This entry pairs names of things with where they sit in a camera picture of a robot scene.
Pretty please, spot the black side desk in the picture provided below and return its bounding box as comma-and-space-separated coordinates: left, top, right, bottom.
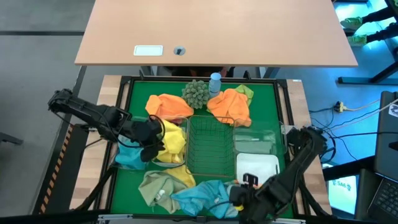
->
322, 154, 379, 220

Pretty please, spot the white screen with SA6 text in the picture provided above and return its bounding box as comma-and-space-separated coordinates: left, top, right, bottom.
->
328, 175, 358, 215

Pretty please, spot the grey-blue microfiber towel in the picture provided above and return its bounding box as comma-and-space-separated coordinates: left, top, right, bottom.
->
223, 180, 242, 219

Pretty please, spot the silver frame bracket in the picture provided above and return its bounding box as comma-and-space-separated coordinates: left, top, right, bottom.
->
98, 213, 134, 223
269, 217, 307, 224

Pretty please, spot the black base with hazard stripes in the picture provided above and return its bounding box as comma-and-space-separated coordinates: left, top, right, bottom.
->
32, 124, 90, 216

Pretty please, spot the person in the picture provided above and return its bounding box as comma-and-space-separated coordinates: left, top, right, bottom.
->
340, 5, 398, 47

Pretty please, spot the lime green microfiber towel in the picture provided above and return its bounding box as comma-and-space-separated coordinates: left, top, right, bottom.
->
234, 84, 254, 106

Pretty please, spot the teal blue microfiber towel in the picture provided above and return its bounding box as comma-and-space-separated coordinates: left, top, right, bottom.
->
170, 179, 239, 219
114, 136, 149, 170

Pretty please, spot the copper wire basket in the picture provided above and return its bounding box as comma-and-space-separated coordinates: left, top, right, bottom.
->
185, 114, 236, 177

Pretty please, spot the black case with white sticker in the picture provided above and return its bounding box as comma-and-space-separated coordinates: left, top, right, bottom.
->
374, 90, 398, 183

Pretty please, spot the beige wooden desk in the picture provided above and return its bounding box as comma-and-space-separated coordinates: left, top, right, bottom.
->
75, 0, 359, 68

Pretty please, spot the white plastic basket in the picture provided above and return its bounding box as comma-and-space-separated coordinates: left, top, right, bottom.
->
236, 152, 280, 187

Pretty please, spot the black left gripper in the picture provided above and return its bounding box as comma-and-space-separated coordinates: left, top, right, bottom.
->
123, 118, 166, 163

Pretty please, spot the white rectangular desk plate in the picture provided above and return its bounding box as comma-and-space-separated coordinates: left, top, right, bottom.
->
133, 45, 164, 57

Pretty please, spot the sage green microfiber towel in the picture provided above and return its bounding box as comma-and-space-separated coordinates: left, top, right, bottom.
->
138, 170, 190, 215

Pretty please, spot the black aluminium table frame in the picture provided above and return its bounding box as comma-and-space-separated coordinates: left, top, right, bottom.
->
70, 73, 332, 224

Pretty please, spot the black laptop keyboard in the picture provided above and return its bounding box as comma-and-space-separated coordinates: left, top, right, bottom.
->
368, 178, 398, 224

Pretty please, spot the blue spray bottle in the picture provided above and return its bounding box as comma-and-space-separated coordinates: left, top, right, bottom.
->
208, 72, 223, 99

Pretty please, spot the white floor cable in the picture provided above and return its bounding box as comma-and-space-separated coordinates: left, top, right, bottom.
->
340, 98, 398, 128

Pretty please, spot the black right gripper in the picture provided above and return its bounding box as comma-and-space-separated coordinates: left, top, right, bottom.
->
228, 172, 274, 220

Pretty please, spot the black desk foot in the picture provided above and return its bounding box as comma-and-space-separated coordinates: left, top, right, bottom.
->
338, 58, 398, 85

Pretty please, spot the green table mat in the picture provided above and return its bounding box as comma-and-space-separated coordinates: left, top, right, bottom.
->
110, 80, 295, 218

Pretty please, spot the grey furniture foot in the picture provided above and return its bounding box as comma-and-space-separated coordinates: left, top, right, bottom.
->
0, 131, 24, 146

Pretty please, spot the green spiky ball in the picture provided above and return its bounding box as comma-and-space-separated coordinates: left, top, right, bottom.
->
181, 80, 211, 110

